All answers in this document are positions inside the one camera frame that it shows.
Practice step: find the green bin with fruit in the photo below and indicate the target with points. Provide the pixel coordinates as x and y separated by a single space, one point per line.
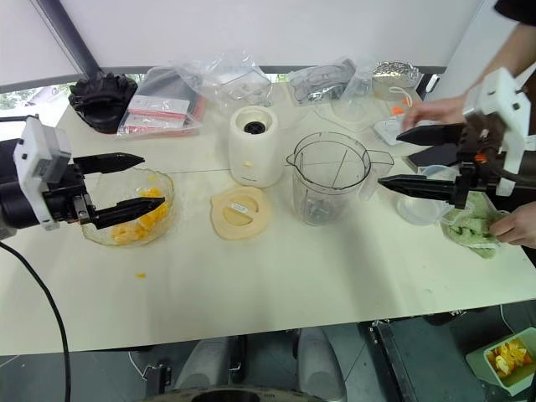
502 360

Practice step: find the cream blender motor base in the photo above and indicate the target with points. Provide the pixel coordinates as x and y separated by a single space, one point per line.
253 155

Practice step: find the person's bare right hand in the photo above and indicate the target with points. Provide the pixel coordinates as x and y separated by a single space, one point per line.
435 111

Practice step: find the dark round robot torso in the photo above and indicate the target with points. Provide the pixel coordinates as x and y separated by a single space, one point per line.
230 395

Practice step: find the small orange clip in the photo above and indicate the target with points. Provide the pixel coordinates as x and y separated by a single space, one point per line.
402 106

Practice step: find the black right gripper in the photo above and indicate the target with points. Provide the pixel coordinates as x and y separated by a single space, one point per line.
477 171

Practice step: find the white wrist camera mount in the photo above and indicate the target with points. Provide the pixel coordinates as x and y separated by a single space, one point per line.
39 163
500 94

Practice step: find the silver foil bag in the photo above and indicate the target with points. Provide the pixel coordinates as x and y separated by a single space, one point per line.
395 77

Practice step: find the crumpled clear plastic bag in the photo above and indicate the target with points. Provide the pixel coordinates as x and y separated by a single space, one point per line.
226 75

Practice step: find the black ridged blender part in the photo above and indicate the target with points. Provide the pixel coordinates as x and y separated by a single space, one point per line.
102 100

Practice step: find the orange fruit pieces heap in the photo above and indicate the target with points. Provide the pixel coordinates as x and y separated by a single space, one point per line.
142 228

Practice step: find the plastic bag with red cards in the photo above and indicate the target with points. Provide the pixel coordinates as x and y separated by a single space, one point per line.
161 109

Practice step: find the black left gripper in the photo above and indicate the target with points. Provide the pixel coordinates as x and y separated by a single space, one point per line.
67 205

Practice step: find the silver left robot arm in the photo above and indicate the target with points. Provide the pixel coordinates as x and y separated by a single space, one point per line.
12 201

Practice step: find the person's black sleeve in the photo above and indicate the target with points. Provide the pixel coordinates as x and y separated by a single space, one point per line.
517 9

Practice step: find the translucent cream plastic cover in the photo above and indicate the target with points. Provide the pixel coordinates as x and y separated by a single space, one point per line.
347 113

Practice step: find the clear blender jar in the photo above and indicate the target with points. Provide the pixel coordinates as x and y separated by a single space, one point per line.
322 192

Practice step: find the person's bare left hand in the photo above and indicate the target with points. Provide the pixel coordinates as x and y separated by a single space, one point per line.
517 228

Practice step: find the dark window frame post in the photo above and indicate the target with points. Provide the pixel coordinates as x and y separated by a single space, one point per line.
69 37

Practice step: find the cream blender lid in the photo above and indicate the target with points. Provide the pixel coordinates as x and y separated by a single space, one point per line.
240 213

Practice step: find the clear plastic food container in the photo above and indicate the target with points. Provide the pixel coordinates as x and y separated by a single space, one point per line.
419 209

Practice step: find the person's bare right forearm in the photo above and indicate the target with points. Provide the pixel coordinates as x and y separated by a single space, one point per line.
523 46

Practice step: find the mango piece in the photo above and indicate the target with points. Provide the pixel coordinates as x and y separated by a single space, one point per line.
141 276

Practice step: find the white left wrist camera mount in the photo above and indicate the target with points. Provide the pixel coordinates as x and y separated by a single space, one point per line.
39 163

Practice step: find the white plastic grater piece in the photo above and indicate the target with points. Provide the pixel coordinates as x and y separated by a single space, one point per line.
387 132

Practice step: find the black table frame bar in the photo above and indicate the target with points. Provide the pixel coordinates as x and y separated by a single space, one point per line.
393 360

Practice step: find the black flat notebook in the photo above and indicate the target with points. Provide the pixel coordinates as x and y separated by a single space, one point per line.
433 158

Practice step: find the plastic bag with grey parts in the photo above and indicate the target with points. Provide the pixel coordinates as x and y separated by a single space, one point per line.
320 81

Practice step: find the grey rounded robot leg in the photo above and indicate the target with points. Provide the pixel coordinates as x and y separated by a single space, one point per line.
203 362
320 364

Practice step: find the clear glass bowl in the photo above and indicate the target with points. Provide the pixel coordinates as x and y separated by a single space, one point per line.
165 188

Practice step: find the green cleaning cloth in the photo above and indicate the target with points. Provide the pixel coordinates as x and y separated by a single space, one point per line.
471 222

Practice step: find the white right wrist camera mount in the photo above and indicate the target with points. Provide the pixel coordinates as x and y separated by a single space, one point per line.
500 94

